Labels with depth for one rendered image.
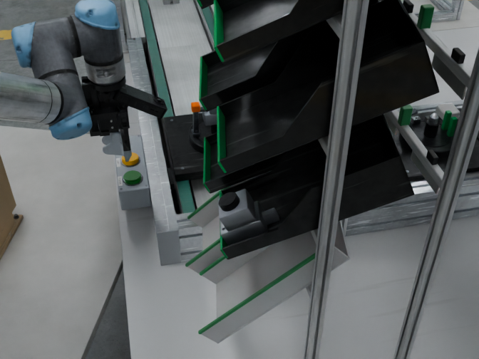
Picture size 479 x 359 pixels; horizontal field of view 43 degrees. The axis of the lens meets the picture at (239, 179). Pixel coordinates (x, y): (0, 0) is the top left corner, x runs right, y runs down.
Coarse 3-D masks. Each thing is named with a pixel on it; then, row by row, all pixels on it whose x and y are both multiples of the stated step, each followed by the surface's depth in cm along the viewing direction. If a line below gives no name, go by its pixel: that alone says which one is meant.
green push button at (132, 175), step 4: (128, 172) 138; (132, 172) 138; (136, 172) 138; (124, 176) 137; (128, 176) 137; (132, 176) 137; (136, 176) 137; (140, 176) 138; (124, 180) 137; (128, 180) 136; (132, 180) 136; (136, 180) 137
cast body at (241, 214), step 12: (228, 192) 88; (240, 192) 88; (228, 204) 86; (240, 204) 86; (252, 204) 88; (228, 216) 86; (240, 216) 86; (252, 216) 86; (264, 216) 88; (276, 216) 89; (228, 228) 87; (240, 228) 87; (252, 228) 88; (264, 228) 88; (228, 240) 89; (240, 240) 89
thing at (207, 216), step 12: (204, 204) 118; (216, 204) 118; (192, 216) 120; (204, 216) 120; (216, 216) 120; (204, 228) 121; (216, 228) 118; (204, 240) 119; (216, 240) 115; (204, 252) 108; (216, 252) 108; (192, 264) 110; (204, 264) 110
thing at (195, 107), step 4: (192, 104) 141; (196, 104) 141; (192, 108) 141; (196, 108) 141; (200, 108) 142; (192, 112) 142; (196, 112) 142; (196, 116) 143; (196, 120) 144; (196, 124) 144; (196, 128) 145
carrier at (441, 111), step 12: (444, 108) 155; (456, 108) 155; (420, 120) 149; (432, 120) 143; (444, 120) 147; (456, 120) 143; (396, 132) 151; (420, 132) 147; (432, 132) 145; (444, 132) 147; (396, 144) 147; (432, 144) 144; (444, 144) 144; (408, 156) 143; (444, 156) 143; (408, 168) 140; (444, 168) 140; (468, 168) 140
